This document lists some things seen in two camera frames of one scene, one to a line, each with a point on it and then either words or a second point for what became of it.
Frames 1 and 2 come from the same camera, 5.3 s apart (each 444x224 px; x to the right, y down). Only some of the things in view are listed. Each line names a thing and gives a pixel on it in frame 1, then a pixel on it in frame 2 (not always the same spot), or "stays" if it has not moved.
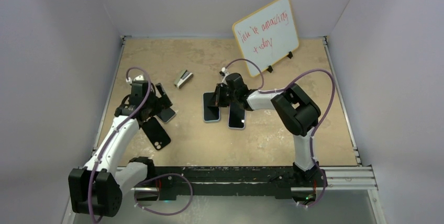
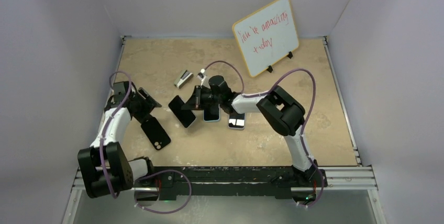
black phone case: (155, 133) stays
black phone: (210, 113) stays
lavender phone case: (236, 116) stays
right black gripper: (218, 98) to (191, 104)
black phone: (236, 119) stays
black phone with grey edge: (166, 114) to (186, 116)
